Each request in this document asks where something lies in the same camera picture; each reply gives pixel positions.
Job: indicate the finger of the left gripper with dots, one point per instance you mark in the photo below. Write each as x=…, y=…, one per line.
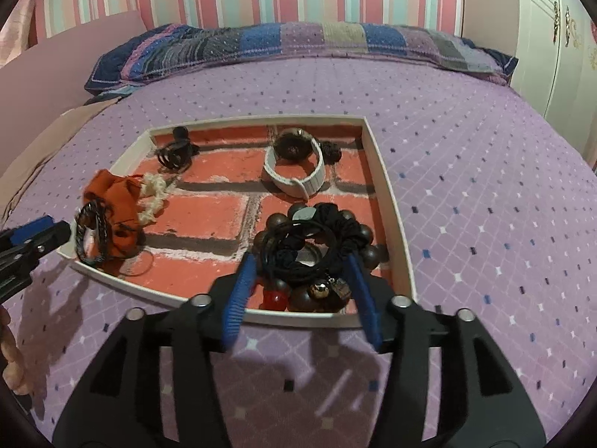
x=13, y=237
x=53, y=238

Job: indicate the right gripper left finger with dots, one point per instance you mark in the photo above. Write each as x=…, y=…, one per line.
x=116, y=403

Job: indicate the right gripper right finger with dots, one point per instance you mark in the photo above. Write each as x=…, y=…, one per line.
x=482, y=401

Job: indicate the orange fabric scrunchie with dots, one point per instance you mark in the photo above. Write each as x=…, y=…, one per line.
x=112, y=202

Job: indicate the cream flower scrunchie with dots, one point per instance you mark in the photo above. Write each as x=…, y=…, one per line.
x=155, y=190

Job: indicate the black hair claw clip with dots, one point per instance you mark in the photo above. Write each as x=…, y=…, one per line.
x=177, y=155

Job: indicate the black hair tie red beads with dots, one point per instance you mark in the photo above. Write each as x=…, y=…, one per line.
x=297, y=261

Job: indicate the black scrunchie with bell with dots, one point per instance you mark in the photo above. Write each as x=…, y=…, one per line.
x=351, y=236

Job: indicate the brick-pattern jewelry tray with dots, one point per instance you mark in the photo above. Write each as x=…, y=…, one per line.
x=215, y=208

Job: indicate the person's left hand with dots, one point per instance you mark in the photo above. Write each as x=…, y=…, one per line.
x=14, y=373

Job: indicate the tan folded blanket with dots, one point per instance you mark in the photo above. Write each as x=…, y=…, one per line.
x=25, y=168

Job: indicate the pink headboard cushion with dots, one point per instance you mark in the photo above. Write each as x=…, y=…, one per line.
x=48, y=79

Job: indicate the purple diamond-pattern bedspread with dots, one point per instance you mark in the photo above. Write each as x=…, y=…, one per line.
x=499, y=214

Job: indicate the patchwork striped pillow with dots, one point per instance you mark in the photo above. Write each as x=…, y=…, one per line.
x=178, y=48

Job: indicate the white wardrobe with decals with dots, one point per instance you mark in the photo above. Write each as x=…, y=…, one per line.
x=556, y=73

